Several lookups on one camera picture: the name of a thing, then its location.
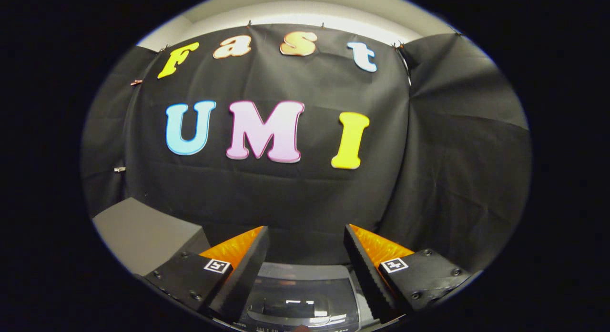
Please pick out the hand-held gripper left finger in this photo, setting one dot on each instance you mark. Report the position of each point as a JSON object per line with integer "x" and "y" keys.
{"x": 245, "y": 275}

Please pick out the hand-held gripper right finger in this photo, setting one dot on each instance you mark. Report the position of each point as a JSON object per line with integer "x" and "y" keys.
{"x": 364, "y": 275}

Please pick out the dark grey washing machine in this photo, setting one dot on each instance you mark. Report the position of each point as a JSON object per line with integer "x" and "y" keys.
{"x": 305, "y": 270}

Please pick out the black backdrop cloth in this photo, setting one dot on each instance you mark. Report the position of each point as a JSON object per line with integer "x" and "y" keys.
{"x": 286, "y": 194}

